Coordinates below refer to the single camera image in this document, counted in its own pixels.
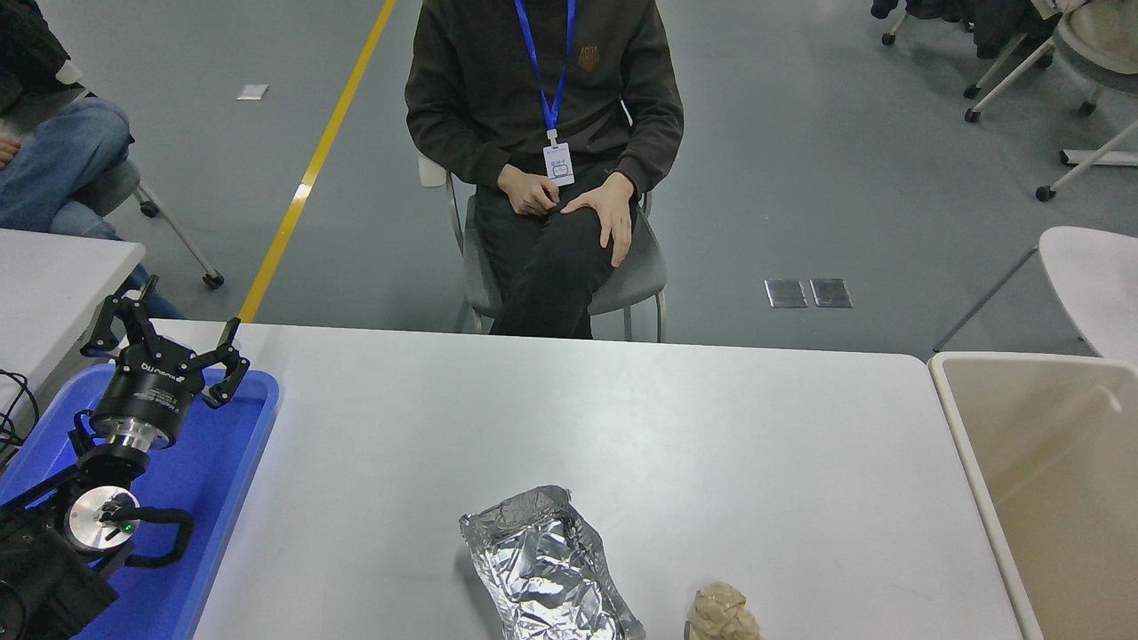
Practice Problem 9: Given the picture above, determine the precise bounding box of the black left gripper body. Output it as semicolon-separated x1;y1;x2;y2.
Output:
92;342;207;444

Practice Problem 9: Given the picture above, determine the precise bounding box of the foil tray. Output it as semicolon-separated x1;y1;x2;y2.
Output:
459;485;647;640

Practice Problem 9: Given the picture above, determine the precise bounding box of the lanyard person's right hand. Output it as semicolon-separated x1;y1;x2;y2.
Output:
496;164;561;217

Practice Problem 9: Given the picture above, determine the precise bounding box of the lanyard person's left hand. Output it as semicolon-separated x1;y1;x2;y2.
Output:
560;173;636;268

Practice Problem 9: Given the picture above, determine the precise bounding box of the white side table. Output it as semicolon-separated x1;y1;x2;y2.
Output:
0;229;146;419

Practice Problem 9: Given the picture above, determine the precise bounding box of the blue plastic tray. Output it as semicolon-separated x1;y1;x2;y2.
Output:
0;363;281;640

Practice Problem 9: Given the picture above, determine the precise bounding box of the grey wheeled office chair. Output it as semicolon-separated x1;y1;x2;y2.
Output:
0;60;225;292

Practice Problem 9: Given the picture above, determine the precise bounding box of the seated person in jeans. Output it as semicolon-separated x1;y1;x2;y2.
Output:
0;0;188;321

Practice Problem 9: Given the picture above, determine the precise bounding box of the grey chair with metal legs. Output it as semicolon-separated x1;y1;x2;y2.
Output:
418;147;669;343

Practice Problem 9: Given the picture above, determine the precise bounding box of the crumpled tan paper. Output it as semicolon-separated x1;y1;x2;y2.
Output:
685;582;763;640

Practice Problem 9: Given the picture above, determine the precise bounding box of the white-legged office chair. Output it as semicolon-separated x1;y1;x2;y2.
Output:
880;9;1023;100

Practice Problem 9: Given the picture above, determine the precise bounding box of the large pale bin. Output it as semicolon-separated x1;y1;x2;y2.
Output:
927;351;1138;640

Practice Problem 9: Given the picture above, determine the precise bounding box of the dark coat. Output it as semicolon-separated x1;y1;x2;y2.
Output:
871;0;1059;61

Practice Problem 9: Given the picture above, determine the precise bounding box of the white shell chair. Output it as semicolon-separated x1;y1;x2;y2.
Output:
931;226;1138;364

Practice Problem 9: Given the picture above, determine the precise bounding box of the white wheeled chair base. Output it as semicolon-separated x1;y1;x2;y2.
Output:
1034;120;1138;204

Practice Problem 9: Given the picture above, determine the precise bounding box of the grey chair with white legs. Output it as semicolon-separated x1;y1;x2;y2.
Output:
965;0;1138;125

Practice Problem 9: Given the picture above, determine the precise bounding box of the black cable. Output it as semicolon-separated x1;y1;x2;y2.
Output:
0;369;41;468

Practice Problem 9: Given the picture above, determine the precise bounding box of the seated person with lanyard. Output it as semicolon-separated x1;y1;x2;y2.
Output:
405;0;685;340

